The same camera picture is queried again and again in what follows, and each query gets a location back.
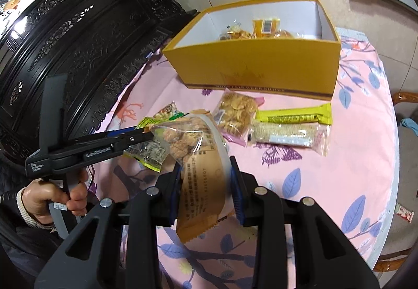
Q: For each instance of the sesame bar clear wrapper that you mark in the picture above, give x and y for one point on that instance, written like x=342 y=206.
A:
x=312 y=136

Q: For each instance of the green yellow seed packet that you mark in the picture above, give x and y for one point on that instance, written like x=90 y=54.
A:
x=152 y=154

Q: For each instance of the person left hand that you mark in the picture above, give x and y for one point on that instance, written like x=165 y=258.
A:
x=36 y=196

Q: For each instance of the white red packet on chair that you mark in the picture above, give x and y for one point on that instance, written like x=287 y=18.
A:
x=404 y=213

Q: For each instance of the dark carved wooden sofa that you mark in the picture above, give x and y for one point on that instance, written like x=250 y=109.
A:
x=99 y=44

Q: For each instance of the blue cloth on chair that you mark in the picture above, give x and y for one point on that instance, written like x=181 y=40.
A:
x=410 y=124

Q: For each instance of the yellow orange snack packet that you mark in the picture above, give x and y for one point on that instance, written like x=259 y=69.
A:
x=265 y=28

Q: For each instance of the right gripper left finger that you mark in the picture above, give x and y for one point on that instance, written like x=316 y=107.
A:
x=115 y=245

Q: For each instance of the brown paper snack bag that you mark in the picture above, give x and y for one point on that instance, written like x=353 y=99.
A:
x=195 y=142

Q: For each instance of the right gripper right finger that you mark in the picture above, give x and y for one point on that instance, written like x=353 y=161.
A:
x=324 y=257

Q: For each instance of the yellow green long packet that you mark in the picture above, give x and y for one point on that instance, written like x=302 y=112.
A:
x=317 y=114

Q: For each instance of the yellow cardboard shoe box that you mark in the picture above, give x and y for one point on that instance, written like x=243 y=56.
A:
x=304 y=64

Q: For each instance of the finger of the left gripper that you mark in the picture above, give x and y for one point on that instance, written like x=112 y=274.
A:
x=140 y=140
x=124 y=132

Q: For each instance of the cartoon green snack packet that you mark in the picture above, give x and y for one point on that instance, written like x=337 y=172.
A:
x=169 y=112

